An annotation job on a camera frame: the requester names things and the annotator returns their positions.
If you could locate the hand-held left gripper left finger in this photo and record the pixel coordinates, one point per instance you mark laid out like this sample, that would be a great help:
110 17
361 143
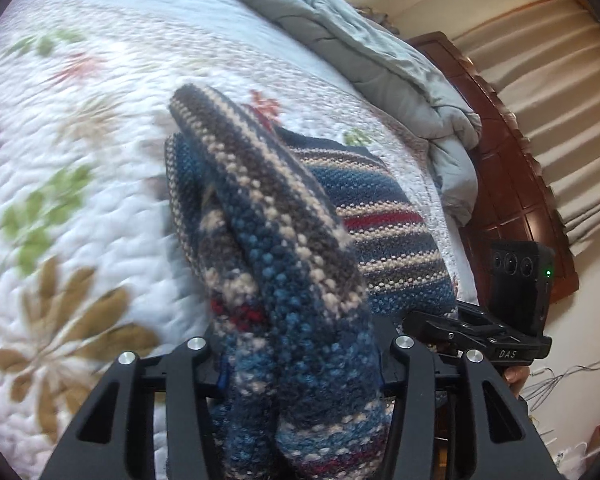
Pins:
200 365

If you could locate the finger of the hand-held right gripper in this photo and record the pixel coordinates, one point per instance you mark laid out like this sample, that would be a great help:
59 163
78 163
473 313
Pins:
450 330

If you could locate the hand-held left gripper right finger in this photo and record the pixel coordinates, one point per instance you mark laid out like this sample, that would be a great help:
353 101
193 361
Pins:
405 365

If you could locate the striped knit sweater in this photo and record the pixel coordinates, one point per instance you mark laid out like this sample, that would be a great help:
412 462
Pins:
290 270

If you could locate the person's right hand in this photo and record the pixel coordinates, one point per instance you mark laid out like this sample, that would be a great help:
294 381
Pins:
517 376

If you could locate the wooden headboard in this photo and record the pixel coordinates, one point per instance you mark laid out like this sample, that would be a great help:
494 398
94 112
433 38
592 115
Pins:
515 175

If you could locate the beige curtain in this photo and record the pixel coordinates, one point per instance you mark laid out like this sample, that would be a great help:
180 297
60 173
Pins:
550 75

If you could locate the floral quilted bedspread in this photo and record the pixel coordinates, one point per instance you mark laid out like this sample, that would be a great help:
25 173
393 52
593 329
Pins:
80 160

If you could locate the grey comforter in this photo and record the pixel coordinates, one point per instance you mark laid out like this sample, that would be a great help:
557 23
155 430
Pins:
380 70

